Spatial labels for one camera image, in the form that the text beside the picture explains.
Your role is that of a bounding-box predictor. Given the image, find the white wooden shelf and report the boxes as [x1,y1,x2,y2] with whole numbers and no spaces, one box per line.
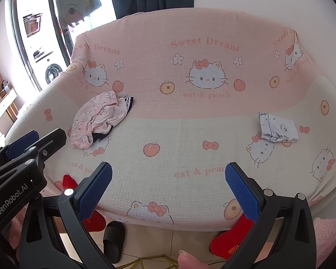
[0,80,20,146]

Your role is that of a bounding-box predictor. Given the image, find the red slipper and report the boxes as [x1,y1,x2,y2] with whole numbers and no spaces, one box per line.
[209,214,255,261]
[62,174,106,232]

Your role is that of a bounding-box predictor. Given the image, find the pink cartoon print pants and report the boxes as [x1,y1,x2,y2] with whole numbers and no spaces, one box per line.
[70,91,129,150]

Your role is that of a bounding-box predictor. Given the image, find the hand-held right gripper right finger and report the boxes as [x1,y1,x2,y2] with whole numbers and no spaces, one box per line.
[225,162,318,269]

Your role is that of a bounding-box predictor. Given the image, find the navy shorts with striped cuff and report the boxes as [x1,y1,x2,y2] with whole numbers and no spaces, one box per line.
[91,97,135,143]

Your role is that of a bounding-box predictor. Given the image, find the pink fluffy cloth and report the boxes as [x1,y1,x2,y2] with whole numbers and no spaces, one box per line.
[8,202,31,250]

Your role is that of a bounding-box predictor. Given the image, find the folded white printed cloth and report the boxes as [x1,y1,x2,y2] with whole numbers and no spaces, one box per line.
[258,111,299,143]

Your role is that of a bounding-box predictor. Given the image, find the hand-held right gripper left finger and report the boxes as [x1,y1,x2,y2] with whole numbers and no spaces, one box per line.
[18,162,115,269]

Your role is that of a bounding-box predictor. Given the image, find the person's pink fleece clothing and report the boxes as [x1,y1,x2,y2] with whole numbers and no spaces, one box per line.
[311,214,336,269]

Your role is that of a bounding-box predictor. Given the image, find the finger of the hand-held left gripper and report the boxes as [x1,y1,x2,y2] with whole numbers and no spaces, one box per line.
[0,130,40,161]
[0,128,67,184]

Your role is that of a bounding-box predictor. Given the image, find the pink cartoon printed blanket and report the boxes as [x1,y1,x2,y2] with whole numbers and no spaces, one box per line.
[11,11,336,233]

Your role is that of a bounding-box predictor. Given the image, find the person's right hand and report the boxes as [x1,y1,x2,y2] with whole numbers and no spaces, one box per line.
[178,251,213,269]

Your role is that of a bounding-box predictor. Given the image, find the gold wire rack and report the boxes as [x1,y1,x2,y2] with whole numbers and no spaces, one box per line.
[123,254,185,269]

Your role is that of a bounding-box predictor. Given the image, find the black slipper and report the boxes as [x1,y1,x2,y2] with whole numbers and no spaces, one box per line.
[102,221,126,264]

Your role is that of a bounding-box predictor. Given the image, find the glass balcony door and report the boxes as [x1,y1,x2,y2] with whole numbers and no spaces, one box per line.
[10,0,76,90]

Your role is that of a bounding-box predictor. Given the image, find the white washing machine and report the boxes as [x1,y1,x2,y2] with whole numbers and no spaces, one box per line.
[43,62,65,85]

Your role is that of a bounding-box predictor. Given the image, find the grey round object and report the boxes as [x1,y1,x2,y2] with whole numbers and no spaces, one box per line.
[59,0,103,27]

